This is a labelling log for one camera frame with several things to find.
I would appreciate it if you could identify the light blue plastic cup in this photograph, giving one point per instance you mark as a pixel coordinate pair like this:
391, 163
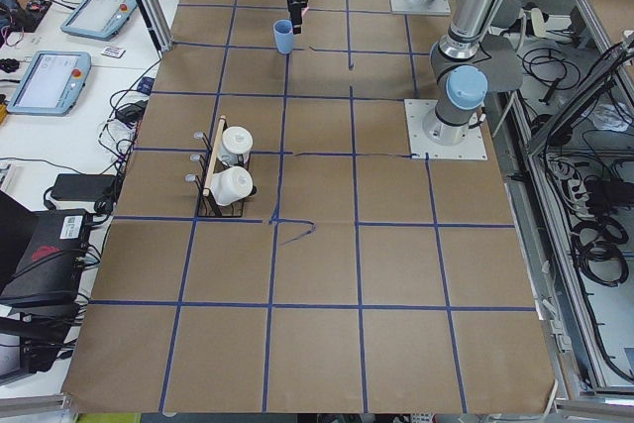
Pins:
283, 36

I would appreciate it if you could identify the white ceramic mug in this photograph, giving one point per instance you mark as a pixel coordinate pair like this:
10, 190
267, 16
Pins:
231, 185
236, 146

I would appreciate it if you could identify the far teach pendant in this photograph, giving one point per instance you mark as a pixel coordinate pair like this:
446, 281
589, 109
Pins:
98, 19

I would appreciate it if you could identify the teach pendant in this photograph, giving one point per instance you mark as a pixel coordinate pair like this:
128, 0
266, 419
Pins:
98, 19
52, 84

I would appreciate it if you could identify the near teach pendant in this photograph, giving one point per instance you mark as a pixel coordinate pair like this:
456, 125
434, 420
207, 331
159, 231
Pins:
52, 84

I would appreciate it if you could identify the black power adapter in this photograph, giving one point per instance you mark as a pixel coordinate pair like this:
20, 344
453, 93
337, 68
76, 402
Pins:
81, 187

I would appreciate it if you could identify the black computer box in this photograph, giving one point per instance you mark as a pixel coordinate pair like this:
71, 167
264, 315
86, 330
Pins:
39, 253

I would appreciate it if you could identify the black wire mug rack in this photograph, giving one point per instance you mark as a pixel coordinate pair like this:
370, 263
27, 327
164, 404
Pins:
210, 164

